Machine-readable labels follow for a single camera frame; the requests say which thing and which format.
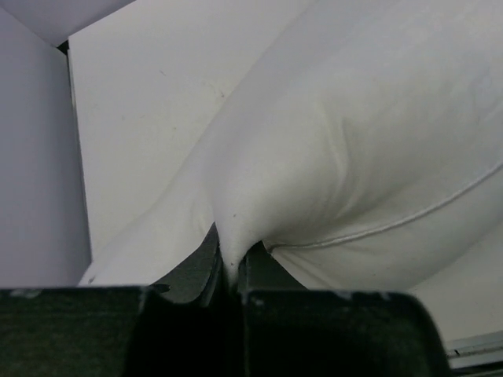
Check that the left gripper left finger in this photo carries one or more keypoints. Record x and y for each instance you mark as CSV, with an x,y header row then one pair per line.
x,y
165,329

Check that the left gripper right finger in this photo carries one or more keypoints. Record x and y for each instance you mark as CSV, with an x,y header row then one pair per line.
x,y
289,330

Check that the white pillow insert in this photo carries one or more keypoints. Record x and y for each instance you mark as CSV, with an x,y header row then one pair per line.
x,y
364,148

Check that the aluminium mounting rail frame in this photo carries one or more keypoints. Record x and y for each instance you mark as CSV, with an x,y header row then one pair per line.
x,y
475,351

